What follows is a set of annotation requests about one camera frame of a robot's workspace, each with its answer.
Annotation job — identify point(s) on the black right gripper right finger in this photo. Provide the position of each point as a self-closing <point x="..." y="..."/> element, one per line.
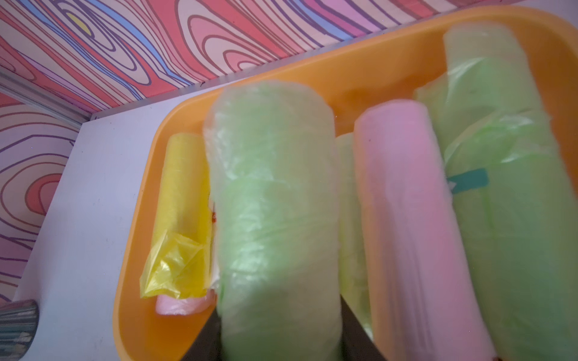
<point x="356" y="345"/>

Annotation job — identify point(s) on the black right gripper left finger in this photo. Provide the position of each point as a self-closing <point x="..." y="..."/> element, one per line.
<point x="207" y="345"/>

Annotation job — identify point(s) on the pink labelled trash bag roll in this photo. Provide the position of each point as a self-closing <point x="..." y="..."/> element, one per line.
<point x="168" y="306"/>

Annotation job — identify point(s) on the light green trash bag roll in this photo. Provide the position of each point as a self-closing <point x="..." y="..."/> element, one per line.
<point x="353" y="267"/>

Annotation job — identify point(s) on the yellow roll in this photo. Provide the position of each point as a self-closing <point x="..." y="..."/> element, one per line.
<point x="179" y="262"/>

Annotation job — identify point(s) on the large green trash bag roll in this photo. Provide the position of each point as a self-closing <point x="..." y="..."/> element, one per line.
<point x="515" y="204"/>

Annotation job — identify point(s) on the yellow plastic storage box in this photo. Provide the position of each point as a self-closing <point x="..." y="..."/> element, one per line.
<point x="350" y="79"/>

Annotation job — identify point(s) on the pencil holder cup with pencils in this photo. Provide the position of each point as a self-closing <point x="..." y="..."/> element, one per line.
<point x="19" y="324"/>

